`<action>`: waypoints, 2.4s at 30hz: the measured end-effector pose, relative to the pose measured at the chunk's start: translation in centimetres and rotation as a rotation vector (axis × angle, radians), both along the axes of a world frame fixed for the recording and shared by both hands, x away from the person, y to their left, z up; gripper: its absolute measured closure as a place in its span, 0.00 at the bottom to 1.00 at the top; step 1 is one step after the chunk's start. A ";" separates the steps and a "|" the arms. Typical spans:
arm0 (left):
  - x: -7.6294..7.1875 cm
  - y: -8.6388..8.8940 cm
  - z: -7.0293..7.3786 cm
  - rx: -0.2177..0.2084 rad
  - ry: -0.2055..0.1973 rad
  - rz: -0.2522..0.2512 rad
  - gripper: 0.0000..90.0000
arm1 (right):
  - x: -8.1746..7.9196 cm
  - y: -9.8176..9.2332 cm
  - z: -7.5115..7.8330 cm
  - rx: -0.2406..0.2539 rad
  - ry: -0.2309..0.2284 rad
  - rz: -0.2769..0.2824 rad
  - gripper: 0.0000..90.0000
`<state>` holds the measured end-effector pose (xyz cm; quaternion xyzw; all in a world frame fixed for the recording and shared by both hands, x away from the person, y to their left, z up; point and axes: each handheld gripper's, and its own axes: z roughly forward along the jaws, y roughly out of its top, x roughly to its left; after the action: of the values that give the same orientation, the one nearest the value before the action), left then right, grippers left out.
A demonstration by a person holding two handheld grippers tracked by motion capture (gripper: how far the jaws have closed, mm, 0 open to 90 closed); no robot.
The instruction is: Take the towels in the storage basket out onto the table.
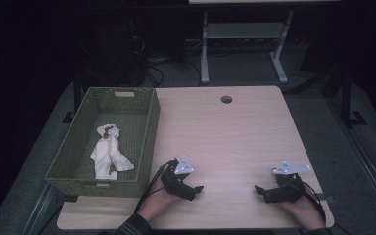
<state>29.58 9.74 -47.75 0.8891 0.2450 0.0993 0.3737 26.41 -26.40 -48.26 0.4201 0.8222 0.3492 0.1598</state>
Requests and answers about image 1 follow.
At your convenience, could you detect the person's left hand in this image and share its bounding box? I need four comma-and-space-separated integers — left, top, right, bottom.
136, 177, 182, 223

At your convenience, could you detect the white cloth with brown print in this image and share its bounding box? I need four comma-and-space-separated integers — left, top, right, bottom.
90, 123, 135, 181

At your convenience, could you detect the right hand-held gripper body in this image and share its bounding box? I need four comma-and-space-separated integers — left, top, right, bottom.
266, 160, 311, 204

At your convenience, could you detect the person's right hand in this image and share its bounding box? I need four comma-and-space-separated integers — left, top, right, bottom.
278, 183, 327, 231

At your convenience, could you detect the bundle of black floor cables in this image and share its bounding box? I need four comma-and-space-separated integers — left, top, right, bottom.
133, 33, 204, 88

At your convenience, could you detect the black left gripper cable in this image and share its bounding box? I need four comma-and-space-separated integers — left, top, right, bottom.
134, 159, 177, 213

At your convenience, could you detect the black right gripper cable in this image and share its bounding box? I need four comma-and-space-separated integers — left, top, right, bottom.
293, 180, 328, 223

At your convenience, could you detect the green woven basket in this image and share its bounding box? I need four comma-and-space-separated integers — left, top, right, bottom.
44, 86, 162, 199

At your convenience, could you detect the black metal stand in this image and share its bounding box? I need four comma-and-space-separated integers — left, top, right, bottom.
61, 72, 83, 124
292, 63, 367, 129

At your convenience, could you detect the white metal desk frame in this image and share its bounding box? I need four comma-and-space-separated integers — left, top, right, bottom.
189, 0, 341, 85

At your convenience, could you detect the aluminium floor rail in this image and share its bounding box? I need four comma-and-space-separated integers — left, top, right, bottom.
326, 96, 376, 227
21, 183, 65, 235

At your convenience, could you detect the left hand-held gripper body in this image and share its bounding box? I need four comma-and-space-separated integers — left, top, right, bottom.
161, 155, 197, 201

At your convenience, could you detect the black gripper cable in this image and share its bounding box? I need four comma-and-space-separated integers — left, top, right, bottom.
134, 159, 177, 213
293, 180, 328, 223

